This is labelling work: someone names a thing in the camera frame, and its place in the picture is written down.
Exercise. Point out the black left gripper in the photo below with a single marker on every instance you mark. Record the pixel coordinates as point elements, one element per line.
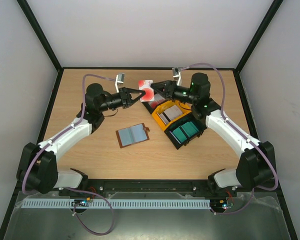
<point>126,91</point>

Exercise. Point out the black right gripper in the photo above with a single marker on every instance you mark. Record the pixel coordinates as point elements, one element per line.
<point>169,89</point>

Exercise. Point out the red white credit card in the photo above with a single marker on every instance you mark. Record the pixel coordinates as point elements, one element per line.
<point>145,85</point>

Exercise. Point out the brown leather card holder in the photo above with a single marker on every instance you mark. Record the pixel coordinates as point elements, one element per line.
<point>132,135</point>

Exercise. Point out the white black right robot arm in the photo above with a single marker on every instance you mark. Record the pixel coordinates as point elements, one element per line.
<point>255,168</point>

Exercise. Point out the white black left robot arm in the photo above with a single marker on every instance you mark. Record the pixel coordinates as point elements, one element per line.
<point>38,171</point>

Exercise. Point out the red white card stack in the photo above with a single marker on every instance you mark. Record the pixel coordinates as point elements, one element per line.
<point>158,99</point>

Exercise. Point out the teal card stack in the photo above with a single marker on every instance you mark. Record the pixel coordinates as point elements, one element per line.
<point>184,132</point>

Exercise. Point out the black left tray compartment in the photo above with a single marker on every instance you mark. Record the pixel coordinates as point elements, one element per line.
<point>149,109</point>

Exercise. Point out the black tray compartment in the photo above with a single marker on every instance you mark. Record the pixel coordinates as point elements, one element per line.
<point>149,109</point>
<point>180,122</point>

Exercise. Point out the yellow middle tray compartment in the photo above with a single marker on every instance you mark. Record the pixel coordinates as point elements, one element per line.
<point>183,107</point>

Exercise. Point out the black right tray compartment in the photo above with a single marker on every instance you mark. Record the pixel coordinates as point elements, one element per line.
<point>180,122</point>

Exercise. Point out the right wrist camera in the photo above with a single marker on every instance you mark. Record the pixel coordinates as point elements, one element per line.
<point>176,73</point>

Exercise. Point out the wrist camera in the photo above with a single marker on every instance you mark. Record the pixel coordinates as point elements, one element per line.
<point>119,80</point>
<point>176,73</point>

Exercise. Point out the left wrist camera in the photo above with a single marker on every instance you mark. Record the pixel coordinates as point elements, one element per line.
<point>119,80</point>

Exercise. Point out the black metal cage frame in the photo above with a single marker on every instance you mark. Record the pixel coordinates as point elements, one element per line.
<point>271,12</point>

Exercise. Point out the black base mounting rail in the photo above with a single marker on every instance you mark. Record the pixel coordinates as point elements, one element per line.
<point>195,188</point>

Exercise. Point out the light blue slotted cable duct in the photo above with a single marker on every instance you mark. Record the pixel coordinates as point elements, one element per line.
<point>53,203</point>

